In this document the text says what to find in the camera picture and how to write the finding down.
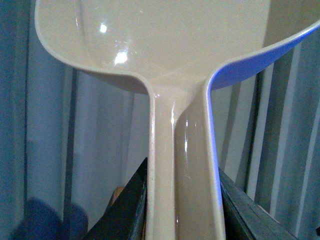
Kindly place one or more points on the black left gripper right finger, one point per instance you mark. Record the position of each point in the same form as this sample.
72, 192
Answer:
244, 219

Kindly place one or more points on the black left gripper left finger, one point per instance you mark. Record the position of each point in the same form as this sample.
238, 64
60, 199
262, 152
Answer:
125, 218

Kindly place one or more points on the beige plastic dustpan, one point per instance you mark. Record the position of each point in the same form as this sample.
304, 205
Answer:
176, 52

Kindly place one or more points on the grey curtain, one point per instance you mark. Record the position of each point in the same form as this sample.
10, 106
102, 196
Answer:
68, 139

